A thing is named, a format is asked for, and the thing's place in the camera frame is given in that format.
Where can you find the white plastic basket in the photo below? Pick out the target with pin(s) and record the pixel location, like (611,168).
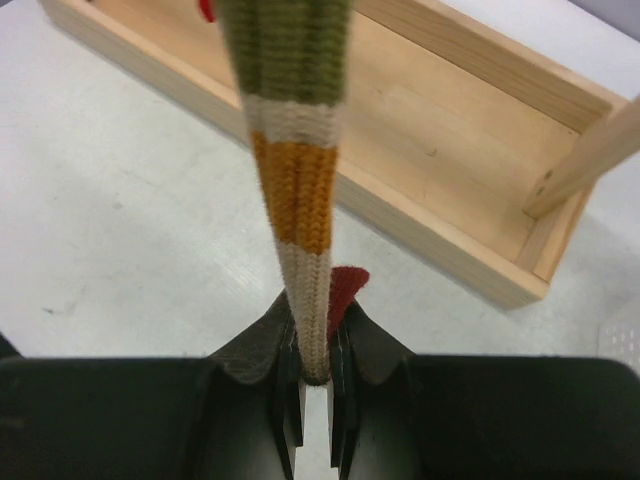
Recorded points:
(618,339)

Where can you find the wooden hanger rack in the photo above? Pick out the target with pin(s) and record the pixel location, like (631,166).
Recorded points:
(450,127)

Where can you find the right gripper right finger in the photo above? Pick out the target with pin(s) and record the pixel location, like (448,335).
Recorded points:
(396,414)

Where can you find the red white patterned sock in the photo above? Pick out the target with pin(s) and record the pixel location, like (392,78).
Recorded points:
(207,9)

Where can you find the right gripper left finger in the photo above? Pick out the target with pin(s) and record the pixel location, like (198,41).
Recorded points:
(235,414)

